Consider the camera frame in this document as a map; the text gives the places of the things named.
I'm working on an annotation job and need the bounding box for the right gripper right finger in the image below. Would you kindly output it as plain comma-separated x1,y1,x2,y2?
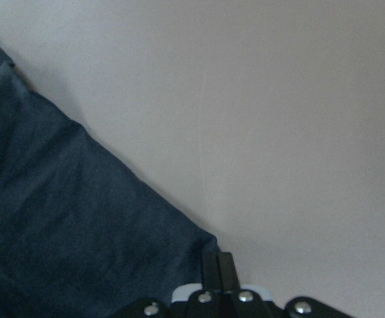
218,252,241,293

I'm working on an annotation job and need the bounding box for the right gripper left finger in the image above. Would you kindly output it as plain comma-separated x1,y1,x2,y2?
201,253,222,293

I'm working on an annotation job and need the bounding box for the black graphic t-shirt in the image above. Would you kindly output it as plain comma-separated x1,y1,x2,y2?
0,48,218,317

